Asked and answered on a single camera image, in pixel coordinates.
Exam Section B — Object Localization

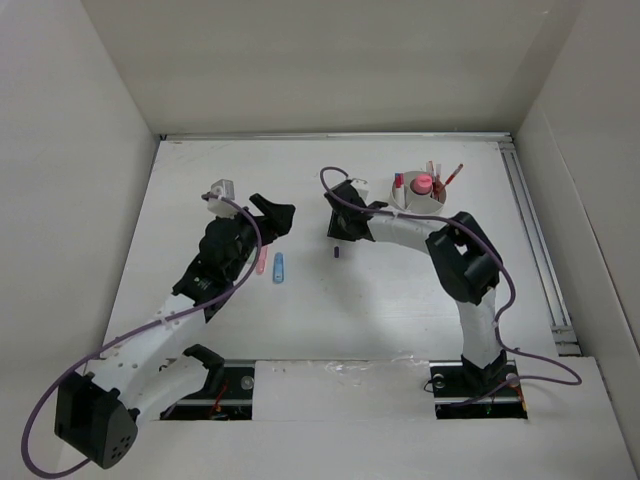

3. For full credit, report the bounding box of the pink highlighter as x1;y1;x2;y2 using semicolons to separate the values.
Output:
410;173;434;196
255;246;268;275

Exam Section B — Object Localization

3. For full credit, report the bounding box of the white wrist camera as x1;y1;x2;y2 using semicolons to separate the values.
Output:
201;179;237;218
351;178;370;202

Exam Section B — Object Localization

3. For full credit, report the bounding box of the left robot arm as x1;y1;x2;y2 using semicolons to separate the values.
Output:
54;193;295;469

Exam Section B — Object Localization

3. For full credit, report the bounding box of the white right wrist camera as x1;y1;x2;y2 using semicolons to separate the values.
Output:
351;178;370;202

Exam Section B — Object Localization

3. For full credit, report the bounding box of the light blue highlighter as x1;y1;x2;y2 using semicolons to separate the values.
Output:
272;252;285;284

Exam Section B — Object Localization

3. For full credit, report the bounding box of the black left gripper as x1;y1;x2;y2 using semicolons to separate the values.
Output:
219;195;292;281

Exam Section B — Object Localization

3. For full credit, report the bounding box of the white round divided container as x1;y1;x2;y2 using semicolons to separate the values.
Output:
389;171;447;215

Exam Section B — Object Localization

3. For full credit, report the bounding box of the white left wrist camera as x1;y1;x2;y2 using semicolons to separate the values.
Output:
201;179;237;218

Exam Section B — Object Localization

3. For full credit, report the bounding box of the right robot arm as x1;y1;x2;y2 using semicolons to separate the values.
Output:
325;180;506;394

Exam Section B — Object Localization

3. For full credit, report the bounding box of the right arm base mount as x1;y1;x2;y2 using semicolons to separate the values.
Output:
423;360;528;420

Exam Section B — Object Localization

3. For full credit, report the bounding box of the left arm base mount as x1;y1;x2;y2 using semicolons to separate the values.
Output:
159;344;256;421

